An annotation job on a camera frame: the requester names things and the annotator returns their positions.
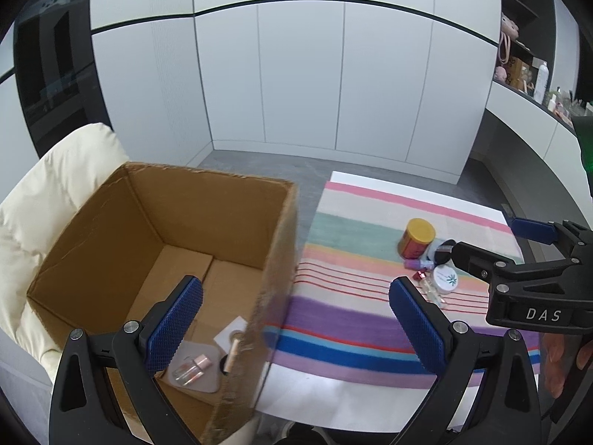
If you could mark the red can with yellow lid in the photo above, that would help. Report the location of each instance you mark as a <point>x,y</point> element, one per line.
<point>416,241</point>

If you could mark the black glossy wall panel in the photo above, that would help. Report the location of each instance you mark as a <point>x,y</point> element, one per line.
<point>51,79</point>

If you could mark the striped colourful table cloth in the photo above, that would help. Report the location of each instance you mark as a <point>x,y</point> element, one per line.
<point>296,403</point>

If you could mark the white round jar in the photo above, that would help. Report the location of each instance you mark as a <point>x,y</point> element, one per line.
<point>447,279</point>

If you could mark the person's right hand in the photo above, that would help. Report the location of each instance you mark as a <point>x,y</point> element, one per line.
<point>553,354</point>

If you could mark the small white bottle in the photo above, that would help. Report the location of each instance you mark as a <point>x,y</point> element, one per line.
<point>552,103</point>

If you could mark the purple small bottle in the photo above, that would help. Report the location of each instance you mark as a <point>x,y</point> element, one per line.
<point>417,264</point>

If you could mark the pink small plush toy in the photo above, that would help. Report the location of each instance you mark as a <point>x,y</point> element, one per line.
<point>500,75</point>

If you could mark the white wall cabinets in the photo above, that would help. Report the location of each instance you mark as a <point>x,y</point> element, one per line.
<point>301,79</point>

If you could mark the black round compact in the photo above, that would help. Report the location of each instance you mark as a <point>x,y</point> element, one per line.
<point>444,251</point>

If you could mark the clear square plastic packaging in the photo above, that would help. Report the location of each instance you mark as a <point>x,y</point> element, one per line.
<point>204,378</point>

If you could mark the pink lip gloss tube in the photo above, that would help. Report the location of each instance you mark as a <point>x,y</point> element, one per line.
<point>199,366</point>

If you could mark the pink plush bag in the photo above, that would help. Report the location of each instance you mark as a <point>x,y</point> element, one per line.
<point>507,35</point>

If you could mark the clear small tube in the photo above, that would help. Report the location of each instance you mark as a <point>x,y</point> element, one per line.
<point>181,368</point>

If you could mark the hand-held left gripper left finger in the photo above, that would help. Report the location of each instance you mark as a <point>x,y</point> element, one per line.
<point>176,329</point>

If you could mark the group of small counter items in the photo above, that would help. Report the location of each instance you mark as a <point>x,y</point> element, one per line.
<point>572,109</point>

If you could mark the striped multicolour cloth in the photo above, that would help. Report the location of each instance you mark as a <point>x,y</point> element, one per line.
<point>352,241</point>

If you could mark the clear perfume bottle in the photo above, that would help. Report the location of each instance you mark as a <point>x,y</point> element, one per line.
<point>433,293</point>

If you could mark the white packaging with round hole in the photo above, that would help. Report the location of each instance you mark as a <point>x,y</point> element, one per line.
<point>227,327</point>

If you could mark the white spray bottle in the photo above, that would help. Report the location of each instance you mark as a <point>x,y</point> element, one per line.
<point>541,81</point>

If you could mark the brown cardboard box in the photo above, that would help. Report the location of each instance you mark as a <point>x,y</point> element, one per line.
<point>139,213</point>

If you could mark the curved white counter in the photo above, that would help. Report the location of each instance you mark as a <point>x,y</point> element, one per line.
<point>532,139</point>

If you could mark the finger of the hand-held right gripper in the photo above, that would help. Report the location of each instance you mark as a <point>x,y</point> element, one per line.
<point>482,262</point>
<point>532,229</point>

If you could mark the red capped small bottle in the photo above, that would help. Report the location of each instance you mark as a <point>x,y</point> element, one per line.
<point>420,275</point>

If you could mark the dark green blurred object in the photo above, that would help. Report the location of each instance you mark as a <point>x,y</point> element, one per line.
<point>584,148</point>

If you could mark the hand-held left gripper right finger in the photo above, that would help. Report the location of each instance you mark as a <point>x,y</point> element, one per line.
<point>417,329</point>

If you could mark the brown printed box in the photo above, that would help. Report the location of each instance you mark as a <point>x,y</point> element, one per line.
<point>518,73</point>

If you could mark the cream padded armchair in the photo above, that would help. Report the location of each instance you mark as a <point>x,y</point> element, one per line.
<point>55,181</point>

